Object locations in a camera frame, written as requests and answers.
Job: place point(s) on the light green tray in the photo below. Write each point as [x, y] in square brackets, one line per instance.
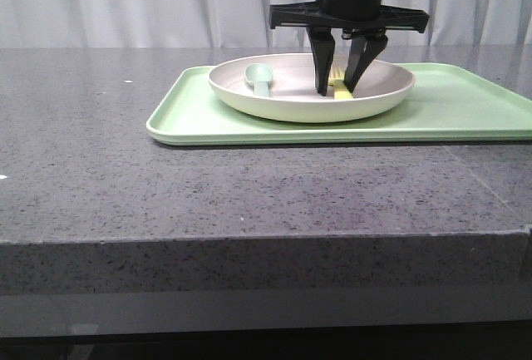
[447, 103]

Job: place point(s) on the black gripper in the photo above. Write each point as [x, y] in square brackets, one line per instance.
[354, 17]

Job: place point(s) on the white curtain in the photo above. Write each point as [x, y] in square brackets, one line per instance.
[236, 23]

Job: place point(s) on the yellow plastic fork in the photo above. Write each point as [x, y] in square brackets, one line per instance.
[336, 81]

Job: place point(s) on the teal plastic spoon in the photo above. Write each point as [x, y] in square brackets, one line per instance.
[259, 77]

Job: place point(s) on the white round plate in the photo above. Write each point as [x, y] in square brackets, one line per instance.
[293, 96]

